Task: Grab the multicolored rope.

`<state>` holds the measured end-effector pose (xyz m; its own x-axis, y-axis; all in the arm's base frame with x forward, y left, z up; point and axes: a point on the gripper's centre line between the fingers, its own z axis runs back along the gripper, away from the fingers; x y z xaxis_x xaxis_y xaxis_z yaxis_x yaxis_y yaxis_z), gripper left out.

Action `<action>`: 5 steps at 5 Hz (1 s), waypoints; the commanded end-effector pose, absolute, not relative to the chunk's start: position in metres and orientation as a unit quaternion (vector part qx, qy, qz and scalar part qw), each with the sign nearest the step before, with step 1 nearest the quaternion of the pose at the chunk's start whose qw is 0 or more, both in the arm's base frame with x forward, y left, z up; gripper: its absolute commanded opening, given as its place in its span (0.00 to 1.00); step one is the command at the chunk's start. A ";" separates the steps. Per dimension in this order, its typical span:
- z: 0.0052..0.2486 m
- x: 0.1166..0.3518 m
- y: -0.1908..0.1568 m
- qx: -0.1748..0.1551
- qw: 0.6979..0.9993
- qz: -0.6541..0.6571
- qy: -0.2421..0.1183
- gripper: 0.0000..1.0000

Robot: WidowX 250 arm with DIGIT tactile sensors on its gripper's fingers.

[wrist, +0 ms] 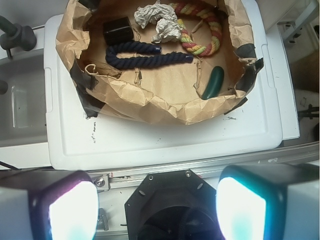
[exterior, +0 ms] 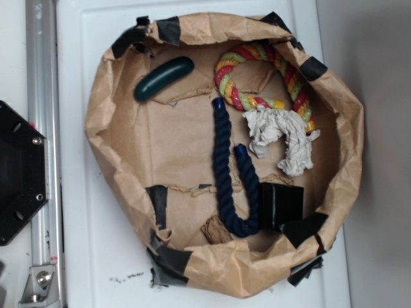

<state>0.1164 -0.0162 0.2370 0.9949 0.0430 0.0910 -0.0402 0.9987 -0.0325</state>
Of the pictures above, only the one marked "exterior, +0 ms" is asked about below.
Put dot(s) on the metal corner bracket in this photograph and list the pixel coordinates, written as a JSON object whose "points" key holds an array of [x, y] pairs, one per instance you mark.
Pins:
{"points": [[41, 289]]}

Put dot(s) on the black cube block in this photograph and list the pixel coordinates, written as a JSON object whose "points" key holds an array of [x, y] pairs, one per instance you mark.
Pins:
{"points": [[279, 204]]}

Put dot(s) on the white crumpled cloth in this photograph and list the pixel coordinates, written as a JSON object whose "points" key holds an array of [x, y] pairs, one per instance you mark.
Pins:
{"points": [[268, 125]]}

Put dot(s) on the brown paper bag bin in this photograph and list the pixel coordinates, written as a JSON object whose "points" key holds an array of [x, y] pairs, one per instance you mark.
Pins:
{"points": [[156, 155]]}

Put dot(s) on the brown wooden stick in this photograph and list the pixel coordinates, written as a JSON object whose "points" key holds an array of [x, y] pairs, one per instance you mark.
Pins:
{"points": [[215, 231]]}

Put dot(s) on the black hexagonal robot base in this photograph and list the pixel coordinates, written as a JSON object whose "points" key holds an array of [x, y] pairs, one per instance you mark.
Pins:
{"points": [[23, 173]]}

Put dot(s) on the aluminium extrusion rail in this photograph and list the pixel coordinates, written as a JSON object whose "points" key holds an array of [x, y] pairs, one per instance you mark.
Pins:
{"points": [[43, 112]]}

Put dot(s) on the white tray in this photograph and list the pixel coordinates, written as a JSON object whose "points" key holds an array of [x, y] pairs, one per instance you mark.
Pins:
{"points": [[106, 264]]}

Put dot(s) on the dark green oblong toy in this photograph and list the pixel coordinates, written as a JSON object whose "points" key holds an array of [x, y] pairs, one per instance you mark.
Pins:
{"points": [[162, 77]]}

